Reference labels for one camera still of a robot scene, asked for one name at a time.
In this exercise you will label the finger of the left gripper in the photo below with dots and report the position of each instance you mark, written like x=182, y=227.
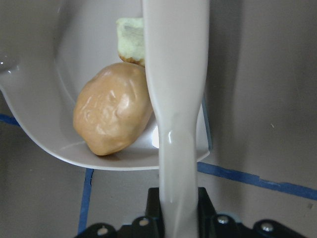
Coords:
x=211, y=223
x=150, y=225

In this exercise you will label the brown potato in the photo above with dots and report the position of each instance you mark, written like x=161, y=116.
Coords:
x=113, y=108

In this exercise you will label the pale green food chunk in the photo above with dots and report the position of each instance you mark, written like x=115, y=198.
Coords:
x=130, y=40

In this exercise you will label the beige plastic dustpan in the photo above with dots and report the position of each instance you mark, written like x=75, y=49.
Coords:
x=49, y=49

